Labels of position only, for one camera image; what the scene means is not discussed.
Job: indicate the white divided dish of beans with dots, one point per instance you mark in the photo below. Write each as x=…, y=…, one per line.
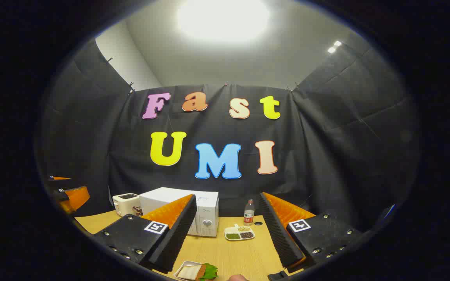
x=240, y=233

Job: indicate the small ceiling light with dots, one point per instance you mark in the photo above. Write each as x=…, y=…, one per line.
x=334, y=47

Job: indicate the white toaster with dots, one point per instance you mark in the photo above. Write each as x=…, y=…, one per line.
x=125, y=205

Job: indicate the clear red label water bottle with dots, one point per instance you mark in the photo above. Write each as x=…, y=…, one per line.
x=249, y=212

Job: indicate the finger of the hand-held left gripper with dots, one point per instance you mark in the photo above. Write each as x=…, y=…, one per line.
x=59, y=179
x=77, y=198

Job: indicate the white rectangular plate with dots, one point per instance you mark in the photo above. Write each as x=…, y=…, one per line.
x=184, y=271

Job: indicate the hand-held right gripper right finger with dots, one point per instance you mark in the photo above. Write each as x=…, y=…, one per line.
x=277, y=234

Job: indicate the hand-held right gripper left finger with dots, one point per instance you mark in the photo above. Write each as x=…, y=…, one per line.
x=176, y=238

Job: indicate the white microwave oven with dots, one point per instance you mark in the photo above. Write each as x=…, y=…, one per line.
x=209, y=212

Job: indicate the large ceiling light panel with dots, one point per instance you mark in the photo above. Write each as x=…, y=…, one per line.
x=223, y=19

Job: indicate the black backdrop cloth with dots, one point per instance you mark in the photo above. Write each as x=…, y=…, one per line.
x=209, y=128

